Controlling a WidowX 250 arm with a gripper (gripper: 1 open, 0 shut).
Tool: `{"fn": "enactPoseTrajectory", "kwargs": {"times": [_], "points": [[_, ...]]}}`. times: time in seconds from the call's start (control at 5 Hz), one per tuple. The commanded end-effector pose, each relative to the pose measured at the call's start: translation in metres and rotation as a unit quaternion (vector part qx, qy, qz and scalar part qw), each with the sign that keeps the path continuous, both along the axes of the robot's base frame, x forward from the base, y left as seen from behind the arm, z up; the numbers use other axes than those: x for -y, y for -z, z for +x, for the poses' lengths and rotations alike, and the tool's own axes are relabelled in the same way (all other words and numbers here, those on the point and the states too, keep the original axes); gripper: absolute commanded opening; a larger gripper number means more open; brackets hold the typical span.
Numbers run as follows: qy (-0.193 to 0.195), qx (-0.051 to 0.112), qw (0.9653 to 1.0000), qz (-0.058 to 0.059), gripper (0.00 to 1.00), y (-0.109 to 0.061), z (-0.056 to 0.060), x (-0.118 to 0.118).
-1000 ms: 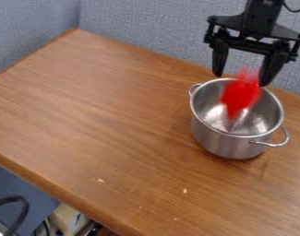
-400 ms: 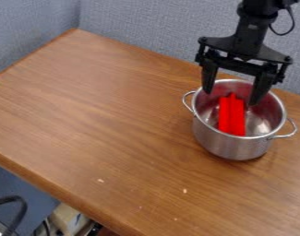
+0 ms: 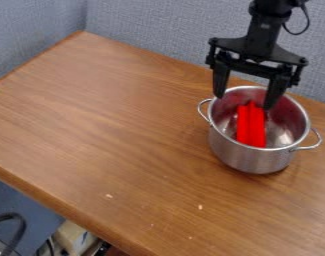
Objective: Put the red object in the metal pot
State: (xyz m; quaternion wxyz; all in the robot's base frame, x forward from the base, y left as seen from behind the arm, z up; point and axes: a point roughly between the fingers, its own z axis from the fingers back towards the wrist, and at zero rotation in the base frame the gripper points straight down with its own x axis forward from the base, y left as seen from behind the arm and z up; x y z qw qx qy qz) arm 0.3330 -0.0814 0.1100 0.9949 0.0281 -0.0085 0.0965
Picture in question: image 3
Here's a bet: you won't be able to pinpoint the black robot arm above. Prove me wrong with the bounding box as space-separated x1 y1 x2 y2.
206 0 310 110

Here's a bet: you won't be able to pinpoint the black cables under table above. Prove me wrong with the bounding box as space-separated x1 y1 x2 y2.
35 234 57 256

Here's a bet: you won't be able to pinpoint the black looped cable on floor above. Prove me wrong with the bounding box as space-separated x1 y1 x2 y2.
0 212 28 256

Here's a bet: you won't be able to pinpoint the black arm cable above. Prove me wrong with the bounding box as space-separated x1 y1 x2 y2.
281 3 312 36

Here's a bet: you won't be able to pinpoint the stainless steel pot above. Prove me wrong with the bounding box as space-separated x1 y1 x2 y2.
197 85 322 174

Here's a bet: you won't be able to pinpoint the beige box under table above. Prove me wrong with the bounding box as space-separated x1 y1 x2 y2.
53 220 99 256

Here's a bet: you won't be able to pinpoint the red plastic block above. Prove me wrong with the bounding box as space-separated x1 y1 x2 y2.
236 101 266 148

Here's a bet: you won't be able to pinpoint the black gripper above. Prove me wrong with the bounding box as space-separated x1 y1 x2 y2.
206 14 308 110

